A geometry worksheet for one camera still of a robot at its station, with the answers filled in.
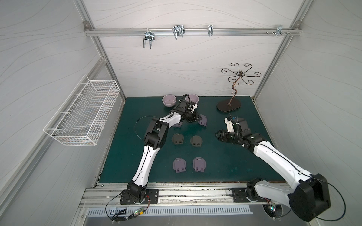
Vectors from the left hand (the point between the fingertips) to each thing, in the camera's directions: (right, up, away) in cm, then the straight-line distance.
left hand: (203, 118), depth 101 cm
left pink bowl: (-27, +15, +14) cm, 33 cm away
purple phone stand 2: (0, -2, +2) cm, 3 cm away
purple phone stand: (-17, -2, -17) cm, 24 cm away
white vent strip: (-35, -45, -32) cm, 65 cm away
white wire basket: (-65, +1, -33) cm, 73 cm away
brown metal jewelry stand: (+26, +11, +12) cm, 30 cm away
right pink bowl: (-6, +17, +15) cm, 24 cm away
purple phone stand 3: (-17, -27, -17) cm, 36 cm away
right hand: (+7, -8, -18) cm, 21 cm away
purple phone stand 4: (-5, -27, -16) cm, 32 cm away
